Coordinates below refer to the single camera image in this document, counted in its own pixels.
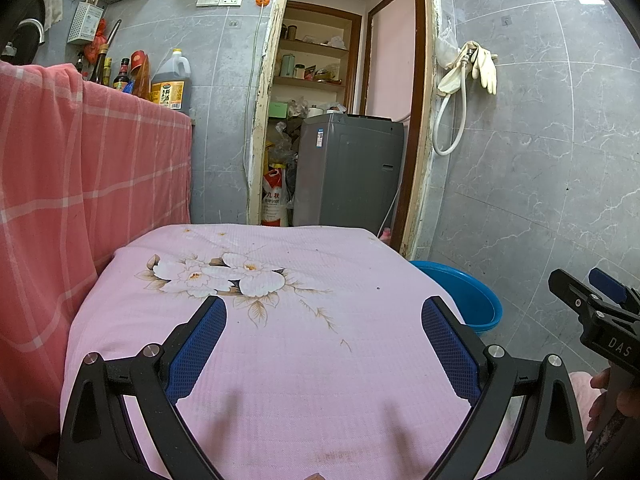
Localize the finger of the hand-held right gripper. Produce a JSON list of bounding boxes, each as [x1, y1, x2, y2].
[[588, 267, 640, 319], [547, 268, 604, 319]]

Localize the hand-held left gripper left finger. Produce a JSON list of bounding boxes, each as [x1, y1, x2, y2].
[[57, 295, 228, 480]]

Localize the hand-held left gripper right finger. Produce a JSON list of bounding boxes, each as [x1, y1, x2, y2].
[[421, 296, 587, 480]]

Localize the blue plastic basin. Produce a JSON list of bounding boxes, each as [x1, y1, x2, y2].
[[409, 259, 503, 337]]

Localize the person's right hand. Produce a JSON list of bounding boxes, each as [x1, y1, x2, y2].
[[587, 367, 640, 433]]

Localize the pink floral tablecloth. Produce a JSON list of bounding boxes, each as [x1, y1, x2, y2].
[[59, 223, 482, 480]]

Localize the white red rice sack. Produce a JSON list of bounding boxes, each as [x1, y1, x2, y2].
[[260, 163, 291, 228]]

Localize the red checked cloth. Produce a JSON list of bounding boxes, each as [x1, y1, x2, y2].
[[0, 60, 194, 462]]

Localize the grey refrigerator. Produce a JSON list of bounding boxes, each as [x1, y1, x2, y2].
[[292, 112, 406, 234]]

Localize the crumpled grey plastic bag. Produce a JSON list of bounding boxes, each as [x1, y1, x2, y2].
[[272, 119, 301, 166]]

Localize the cream rubber glove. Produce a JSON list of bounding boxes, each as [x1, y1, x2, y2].
[[437, 47, 474, 97], [472, 44, 499, 96]]

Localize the large dark oil jug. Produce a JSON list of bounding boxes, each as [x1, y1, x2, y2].
[[149, 48, 193, 111]]

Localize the clear plastic bag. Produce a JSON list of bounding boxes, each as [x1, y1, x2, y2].
[[436, 24, 460, 69]]

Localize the red cap sauce bottle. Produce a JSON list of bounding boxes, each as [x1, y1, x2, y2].
[[112, 57, 132, 92]]

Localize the red plastic bag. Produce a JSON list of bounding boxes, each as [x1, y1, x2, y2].
[[82, 18, 109, 64]]

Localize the wooden shelf unit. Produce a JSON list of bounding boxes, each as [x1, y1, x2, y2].
[[272, 2, 362, 94]]

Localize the white utensil holder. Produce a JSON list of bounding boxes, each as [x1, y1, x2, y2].
[[66, 1, 105, 45]]

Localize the white flexible hose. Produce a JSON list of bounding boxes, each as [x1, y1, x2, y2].
[[432, 47, 471, 156]]

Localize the wooden door frame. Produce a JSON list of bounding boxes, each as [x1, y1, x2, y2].
[[245, 0, 449, 262]]

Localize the metal rod handle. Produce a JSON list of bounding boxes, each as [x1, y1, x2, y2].
[[102, 18, 123, 54]]

